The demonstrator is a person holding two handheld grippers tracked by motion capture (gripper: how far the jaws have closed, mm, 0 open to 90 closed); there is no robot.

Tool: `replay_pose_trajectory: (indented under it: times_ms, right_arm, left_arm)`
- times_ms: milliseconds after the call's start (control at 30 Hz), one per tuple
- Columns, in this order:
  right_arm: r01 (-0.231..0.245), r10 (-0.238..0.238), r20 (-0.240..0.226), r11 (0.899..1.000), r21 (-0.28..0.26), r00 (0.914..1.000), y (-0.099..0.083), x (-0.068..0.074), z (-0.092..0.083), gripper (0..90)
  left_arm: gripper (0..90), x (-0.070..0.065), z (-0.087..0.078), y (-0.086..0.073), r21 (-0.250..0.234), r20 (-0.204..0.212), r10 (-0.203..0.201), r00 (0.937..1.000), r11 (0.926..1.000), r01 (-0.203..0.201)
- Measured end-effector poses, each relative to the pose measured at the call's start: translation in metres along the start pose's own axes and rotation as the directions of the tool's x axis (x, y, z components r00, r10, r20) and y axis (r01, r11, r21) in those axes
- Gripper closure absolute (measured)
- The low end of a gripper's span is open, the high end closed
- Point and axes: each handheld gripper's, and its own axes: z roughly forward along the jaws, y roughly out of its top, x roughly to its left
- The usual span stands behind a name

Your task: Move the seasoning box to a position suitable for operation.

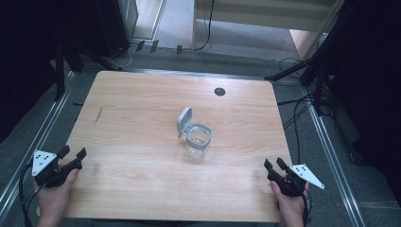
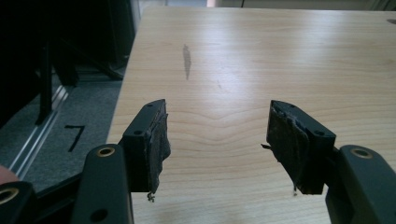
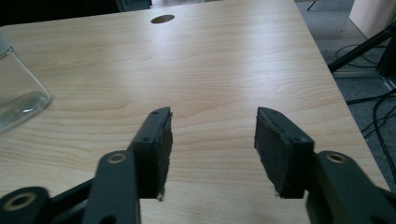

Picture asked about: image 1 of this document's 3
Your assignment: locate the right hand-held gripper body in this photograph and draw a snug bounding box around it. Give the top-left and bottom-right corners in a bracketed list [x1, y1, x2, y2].
[267, 163, 325, 199]

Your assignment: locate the person's left hand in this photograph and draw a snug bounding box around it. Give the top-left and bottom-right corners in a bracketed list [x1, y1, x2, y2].
[33, 168, 80, 227]

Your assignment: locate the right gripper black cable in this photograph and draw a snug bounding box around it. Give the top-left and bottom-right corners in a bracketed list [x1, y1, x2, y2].
[301, 188, 313, 226]

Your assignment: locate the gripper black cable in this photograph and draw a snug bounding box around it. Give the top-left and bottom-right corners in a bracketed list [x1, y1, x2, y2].
[301, 188, 313, 226]
[18, 162, 45, 227]

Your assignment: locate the person's right hand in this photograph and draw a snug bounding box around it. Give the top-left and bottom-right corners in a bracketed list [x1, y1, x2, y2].
[270, 180, 310, 227]

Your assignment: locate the black floor cable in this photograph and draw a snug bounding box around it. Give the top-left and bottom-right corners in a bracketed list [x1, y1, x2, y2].
[277, 93, 320, 166]

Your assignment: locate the white cable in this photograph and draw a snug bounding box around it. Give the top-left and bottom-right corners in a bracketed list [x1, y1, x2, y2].
[107, 44, 137, 68]

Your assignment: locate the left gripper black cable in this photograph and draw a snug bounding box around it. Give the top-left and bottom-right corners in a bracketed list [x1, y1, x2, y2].
[18, 162, 45, 227]

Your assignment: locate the black hanging cable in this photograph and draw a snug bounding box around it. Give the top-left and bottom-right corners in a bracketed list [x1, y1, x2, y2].
[183, 0, 216, 53]

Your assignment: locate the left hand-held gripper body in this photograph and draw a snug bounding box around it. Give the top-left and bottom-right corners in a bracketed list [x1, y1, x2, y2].
[31, 149, 83, 189]

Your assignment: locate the black metal stand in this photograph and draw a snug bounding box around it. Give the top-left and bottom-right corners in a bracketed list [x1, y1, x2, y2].
[53, 41, 122, 102]

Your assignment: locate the dark cabinet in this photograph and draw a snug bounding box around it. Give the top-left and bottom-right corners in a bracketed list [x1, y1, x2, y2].
[94, 0, 140, 58]

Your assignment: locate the aluminium floor rail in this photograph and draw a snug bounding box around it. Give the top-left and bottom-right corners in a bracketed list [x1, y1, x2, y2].
[0, 70, 77, 218]
[302, 86, 368, 227]

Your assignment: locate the black tripod stand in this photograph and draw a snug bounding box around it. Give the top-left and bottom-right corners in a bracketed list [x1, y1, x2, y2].
[264, 31, 335, 114]

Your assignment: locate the clear jar with grey lid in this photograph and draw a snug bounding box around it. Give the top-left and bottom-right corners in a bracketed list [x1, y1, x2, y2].
[176, 106, 213, 162]

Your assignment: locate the white shelf unit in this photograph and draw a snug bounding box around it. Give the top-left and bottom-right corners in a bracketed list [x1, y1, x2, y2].
[192, 0, 343, 51]

